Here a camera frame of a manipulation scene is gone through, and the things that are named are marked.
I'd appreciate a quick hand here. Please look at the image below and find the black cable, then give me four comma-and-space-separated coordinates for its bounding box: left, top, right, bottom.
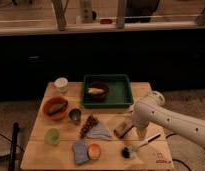
165, 132, 197, 171

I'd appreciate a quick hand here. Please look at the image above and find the dark brown bowl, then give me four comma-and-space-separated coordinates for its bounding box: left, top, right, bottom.
87, 81, 109, 101

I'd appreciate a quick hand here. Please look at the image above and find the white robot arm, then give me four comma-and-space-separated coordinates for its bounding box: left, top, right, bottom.
131, 91, 205, 149

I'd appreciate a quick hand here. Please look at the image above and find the brown grape bunch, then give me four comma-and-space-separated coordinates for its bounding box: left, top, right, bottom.
80, 115, 99, 139

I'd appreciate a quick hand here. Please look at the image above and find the yellow corn cob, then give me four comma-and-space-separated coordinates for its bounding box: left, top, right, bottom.
88, 88, 105, 95

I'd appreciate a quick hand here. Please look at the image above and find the blue sponge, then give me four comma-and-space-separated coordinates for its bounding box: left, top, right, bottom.
72, 140, 89, 164

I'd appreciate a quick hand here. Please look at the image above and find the orange bread roll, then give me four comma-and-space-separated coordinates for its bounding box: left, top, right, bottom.
88, 143, 101, 160

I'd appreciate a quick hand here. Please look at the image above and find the small metal cup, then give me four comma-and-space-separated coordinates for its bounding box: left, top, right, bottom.
68, 108, 81, 125

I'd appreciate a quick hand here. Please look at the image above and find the green pickle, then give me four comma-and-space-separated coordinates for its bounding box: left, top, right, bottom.
47, 103, 66, 116

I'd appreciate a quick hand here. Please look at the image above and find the black stand pole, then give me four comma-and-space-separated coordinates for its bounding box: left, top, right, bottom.
8, 122, 20, 171

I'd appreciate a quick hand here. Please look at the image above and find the white paper cup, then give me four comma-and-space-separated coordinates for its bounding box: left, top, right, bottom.
54, 77, 68, 93

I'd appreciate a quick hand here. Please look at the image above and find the wooden block eraser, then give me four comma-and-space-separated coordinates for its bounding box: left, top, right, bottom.
114, 120, 134, 139

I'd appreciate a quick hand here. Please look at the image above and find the orange bowl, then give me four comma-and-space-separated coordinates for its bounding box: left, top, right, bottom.
42, 96, 68, 121

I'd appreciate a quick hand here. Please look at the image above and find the grey folded cloth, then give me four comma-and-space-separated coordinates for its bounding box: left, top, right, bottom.
86, 123, 112, 140

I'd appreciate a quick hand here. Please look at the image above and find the black white dish brush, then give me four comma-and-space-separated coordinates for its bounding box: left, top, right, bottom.
121, 133, 161, 159

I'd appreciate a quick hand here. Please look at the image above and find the green plastic tray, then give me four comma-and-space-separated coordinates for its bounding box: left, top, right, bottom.
81, 74, 134, 109

